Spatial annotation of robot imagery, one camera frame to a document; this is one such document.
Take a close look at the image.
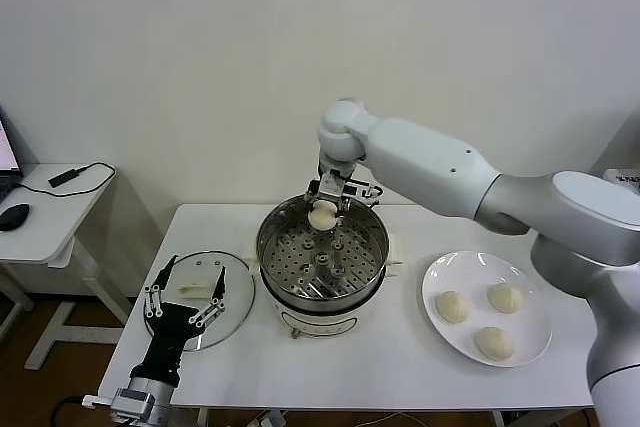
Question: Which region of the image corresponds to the thin black desk cable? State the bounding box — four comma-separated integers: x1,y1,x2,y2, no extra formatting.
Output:
9,161,118,197

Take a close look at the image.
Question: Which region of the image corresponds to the white floor power strip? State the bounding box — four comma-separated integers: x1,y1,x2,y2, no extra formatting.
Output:
249,410,289,427

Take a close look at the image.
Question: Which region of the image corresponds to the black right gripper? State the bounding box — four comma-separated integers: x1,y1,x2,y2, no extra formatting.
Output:
304,178,352,218

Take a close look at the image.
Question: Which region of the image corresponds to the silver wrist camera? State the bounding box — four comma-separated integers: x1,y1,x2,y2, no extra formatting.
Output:
319,170,384,198
82,386,154,423

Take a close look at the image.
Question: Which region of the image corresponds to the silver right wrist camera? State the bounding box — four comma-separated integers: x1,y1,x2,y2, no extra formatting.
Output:
319,170,384,198

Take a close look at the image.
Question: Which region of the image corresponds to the large white round plate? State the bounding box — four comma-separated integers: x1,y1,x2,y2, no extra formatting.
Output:
421,251,554,368

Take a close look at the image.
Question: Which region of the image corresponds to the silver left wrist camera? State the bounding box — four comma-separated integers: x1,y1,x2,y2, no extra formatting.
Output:
82,386,154,423

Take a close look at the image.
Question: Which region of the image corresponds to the white steamed baozi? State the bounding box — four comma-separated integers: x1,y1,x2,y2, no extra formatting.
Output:
474,326,515,363
307,200,337,232
487,282,525,314
434,290,471,324

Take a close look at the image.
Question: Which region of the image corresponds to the black computer mouse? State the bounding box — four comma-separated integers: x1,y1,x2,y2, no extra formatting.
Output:
0,203,32,233

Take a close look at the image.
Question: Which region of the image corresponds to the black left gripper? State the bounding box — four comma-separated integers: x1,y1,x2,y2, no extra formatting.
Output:
130,254,229,388

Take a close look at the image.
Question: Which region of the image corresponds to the black rectangular adapter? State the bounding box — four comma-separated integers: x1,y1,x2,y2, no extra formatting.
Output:
47,166,84,189

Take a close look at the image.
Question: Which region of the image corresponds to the white floor cable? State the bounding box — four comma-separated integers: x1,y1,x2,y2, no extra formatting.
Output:
349,411,431,427

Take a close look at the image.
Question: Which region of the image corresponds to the white side desk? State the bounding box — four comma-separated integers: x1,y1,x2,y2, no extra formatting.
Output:
0,162,136,372

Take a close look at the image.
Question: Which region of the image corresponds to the cream electric cooker base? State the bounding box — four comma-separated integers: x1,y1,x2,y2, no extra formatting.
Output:
242,231,406,341

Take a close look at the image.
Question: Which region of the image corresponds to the white stand with label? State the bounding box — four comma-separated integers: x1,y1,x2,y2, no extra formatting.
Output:
602,168,640,188

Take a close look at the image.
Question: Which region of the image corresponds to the stainless steel steamer basket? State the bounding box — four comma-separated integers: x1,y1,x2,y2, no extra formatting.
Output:
256,192,391,302

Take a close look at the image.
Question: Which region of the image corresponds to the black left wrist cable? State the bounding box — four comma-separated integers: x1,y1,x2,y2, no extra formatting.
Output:
49,394,116,427

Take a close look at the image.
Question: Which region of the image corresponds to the black laptop computer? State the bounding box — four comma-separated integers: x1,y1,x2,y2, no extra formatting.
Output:
0,106,25,203

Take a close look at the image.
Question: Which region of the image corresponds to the round glass lid white handle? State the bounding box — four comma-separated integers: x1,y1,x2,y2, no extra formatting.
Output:
143,250,257,352

